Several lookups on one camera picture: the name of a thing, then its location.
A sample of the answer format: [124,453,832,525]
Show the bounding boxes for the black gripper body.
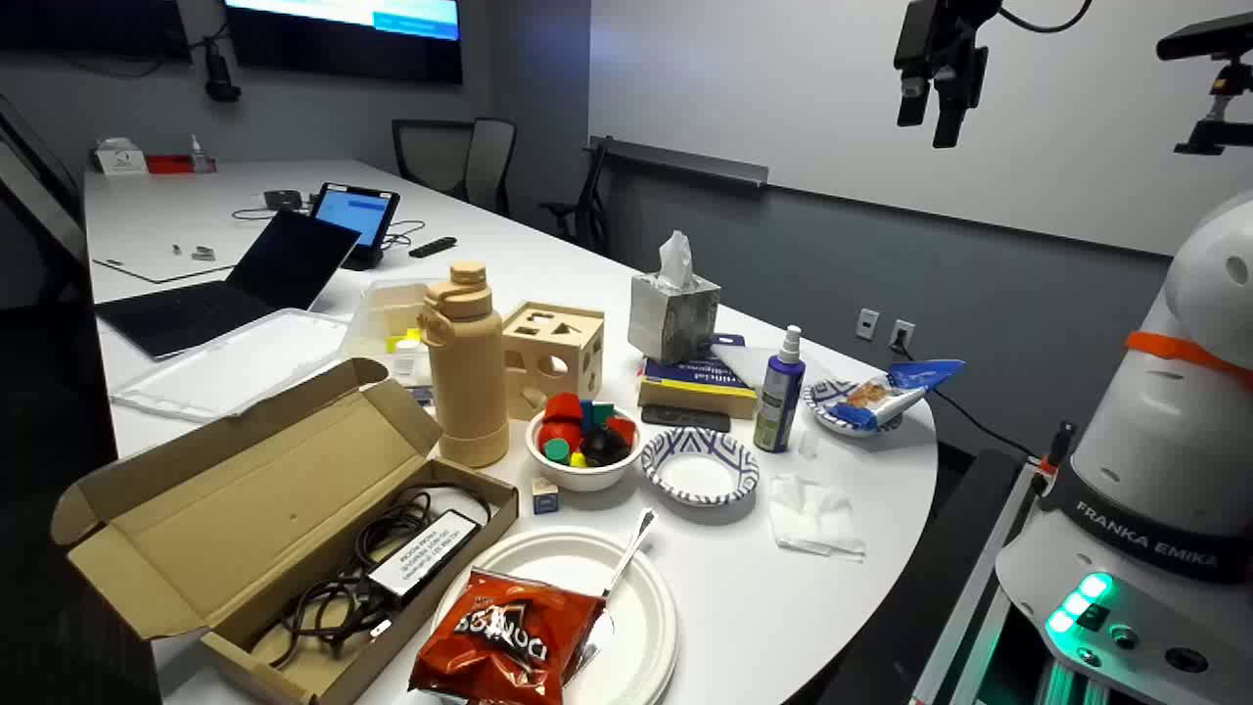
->
[892,0,1001,78]

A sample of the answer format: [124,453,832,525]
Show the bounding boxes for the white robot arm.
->
[996,196,1253,705]

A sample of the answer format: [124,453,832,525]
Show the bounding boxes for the grey tissue box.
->
[627,230,719,363]

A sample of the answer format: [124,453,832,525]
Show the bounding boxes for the wooden shape sorter box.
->
[505,302,603,419]

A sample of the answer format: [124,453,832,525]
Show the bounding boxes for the open cardboard box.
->
[52,358,519,705]

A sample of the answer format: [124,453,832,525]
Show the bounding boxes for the red and white box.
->
[94,138,215,178]

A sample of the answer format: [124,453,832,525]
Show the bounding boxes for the blue snack bag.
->
[830,358,962,436]

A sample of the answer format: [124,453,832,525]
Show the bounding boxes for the blue patterned plate with snack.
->
[808,381,900,436]

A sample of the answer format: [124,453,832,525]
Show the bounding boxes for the blue spray bottle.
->
[751,324,808,453]

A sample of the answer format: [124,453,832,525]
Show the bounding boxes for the blue textbook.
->
[638,333,755,419]

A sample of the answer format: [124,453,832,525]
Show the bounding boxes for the office chair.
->
[393,116,471,196]
[467,116,518,213]

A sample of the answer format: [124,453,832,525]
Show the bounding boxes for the blue patterned paper plate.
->
[638,428,758,508]

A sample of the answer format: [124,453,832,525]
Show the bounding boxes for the white crumpled napkin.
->
[767,462,865,555]

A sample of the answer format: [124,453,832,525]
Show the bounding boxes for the black remote control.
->
[407,235,458,259]

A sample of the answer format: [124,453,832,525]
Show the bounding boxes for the white bowl of coloured blocks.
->
[526,393,641,495]

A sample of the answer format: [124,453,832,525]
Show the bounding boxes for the white plastic fork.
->
[581,508,656,659]

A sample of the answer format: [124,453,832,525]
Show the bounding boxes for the tan water bottle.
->
[417,264,510,470]

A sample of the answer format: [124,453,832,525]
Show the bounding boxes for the small grey cube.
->
[532,484,564,512]

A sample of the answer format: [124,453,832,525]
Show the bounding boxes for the tablet on stand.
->
[314,185,399,272]

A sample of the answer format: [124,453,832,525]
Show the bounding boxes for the white paper plate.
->
[479,525,682,705]

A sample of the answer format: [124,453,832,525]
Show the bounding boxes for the white label card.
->
[366,508,479,598]

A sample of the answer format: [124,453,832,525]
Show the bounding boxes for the black laptop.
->
[98,213,357,358]

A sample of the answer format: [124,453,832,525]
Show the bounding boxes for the red chip bag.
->
[407,571,603,705]

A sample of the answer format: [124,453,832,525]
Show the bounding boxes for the clear plastic bag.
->
[112,309,343,422]

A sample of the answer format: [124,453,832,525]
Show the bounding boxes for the camera on stand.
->
[1153,13,1253,158]

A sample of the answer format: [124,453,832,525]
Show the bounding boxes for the wall monitor screen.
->
[222,0,462,85]

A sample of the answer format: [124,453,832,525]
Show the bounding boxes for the black cables in box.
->
[265,481,494,661]

